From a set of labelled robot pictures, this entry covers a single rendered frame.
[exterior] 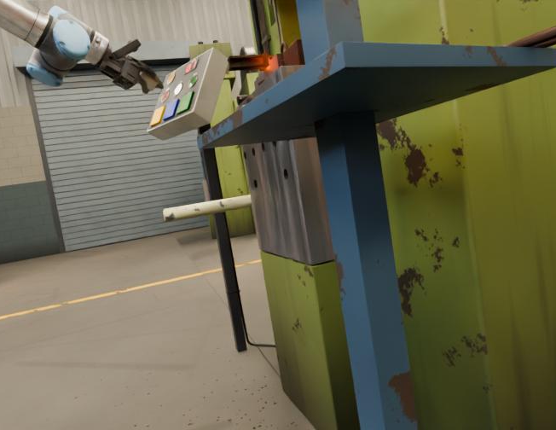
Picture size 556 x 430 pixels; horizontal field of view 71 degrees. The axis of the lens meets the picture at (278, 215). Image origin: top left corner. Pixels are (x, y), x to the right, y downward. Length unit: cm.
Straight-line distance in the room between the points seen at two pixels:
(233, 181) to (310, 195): 499
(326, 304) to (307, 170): 31
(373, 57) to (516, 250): 60
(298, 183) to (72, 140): 837
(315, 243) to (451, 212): 29
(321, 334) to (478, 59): 68
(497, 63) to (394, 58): 14
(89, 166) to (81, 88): 160
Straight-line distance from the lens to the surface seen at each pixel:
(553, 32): 51
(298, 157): 88
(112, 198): 892
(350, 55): 33
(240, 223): 587
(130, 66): 142
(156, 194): 889
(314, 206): 89
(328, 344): 96
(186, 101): 150
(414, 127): 85
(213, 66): 156
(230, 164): 586
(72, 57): 119
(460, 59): 42
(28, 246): 926
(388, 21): 92
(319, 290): 91
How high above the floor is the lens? 66
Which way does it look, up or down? 4 degrees down
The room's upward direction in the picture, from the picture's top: 9 degrees counter-clockwise
